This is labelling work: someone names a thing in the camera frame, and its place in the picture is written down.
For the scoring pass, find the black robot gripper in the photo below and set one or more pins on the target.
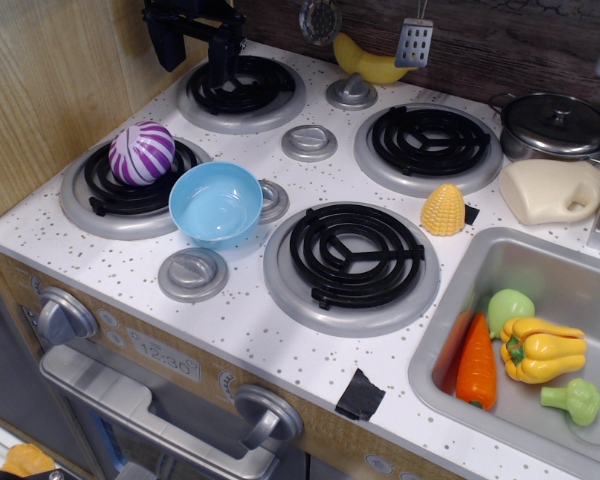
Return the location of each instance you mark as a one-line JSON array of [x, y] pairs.
[[214, 22]]

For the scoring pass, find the yellow toy corn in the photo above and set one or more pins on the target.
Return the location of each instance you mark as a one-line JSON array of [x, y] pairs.
[[443, 213]]

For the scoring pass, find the light blue plastic bowl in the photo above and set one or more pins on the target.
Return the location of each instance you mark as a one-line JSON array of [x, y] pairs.
[[217, 204]]

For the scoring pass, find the silver stove knob behind bowl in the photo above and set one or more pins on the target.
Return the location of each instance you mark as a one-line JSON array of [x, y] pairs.
[[275, 202]]

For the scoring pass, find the black tape near corn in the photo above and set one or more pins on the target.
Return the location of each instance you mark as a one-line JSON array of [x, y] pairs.
[[470, 214]]

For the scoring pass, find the hanging silver skimmer spoon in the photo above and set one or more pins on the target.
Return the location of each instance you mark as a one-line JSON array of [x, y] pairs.
[[320, 21]]

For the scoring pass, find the purple white striped ball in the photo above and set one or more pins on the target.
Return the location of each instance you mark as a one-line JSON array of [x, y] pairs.
[[141, 153]]

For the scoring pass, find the yellow toy banana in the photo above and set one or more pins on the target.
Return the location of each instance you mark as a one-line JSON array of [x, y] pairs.
[[374, 69]]

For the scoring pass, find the silver stove knob centre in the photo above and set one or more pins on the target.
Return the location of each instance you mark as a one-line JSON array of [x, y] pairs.
[[309, 143]]

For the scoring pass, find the silver stove knob back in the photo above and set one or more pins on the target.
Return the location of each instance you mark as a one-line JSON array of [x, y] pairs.
[[352, 93]]

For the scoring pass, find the front left black burner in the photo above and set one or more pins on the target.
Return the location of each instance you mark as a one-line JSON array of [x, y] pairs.
[[97, 202]]

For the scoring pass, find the hanging silver slotted spatula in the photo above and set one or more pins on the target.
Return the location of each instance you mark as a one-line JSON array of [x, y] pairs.
[[415, 39]]

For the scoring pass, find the silver stove knob front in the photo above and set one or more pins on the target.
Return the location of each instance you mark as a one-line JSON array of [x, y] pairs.
[[193, 275]]

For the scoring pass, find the back right black burner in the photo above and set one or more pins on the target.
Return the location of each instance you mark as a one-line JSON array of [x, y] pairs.
[[415, 148]]

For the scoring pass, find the front right black burner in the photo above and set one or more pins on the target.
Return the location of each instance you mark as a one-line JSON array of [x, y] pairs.
[[351, 270]]

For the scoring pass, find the left silver oven dial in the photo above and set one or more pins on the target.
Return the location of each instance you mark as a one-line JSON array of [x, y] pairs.
[[64, 318]]

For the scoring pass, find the silver oven dial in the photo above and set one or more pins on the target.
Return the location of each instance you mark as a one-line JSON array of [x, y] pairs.
[[269, 415], [64, 318]]

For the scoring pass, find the oven clock display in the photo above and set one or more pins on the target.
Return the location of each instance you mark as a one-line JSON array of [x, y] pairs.
[[165, 355]]

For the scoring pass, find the small steel pot with lid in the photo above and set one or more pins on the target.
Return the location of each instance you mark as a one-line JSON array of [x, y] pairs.
[[547, 126]]

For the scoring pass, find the cream toy jug bottle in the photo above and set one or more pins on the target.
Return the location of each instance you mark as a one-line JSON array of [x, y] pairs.
[[550, 191]]

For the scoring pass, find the right silver oven dial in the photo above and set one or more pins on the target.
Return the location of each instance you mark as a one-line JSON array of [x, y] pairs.
[[269, 415]]

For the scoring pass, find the black tape on counter edge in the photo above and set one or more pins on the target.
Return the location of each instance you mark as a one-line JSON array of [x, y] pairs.
[[361, 398]]

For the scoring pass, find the light green toy pear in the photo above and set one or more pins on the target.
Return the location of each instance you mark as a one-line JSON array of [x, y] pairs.
[[507, 304]]

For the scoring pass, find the orange toy carrot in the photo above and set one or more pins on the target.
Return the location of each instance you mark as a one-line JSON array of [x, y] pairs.
[[476, 380]]

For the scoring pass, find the silver toy sink basin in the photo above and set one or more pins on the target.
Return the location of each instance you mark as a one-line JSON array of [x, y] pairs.
[[564, 286]]

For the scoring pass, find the orange toy at bottom left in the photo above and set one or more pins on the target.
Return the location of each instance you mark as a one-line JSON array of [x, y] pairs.
[[25, 460]]

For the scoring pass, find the yellow toy bell pepper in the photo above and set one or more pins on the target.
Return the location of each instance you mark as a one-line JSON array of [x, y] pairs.
[[535, 351]]

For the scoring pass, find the green toy broccoli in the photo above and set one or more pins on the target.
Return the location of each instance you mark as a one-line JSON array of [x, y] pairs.
[[579, 398]]

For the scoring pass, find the silver oven door handle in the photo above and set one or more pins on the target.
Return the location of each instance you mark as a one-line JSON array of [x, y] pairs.
[[152, 447]]

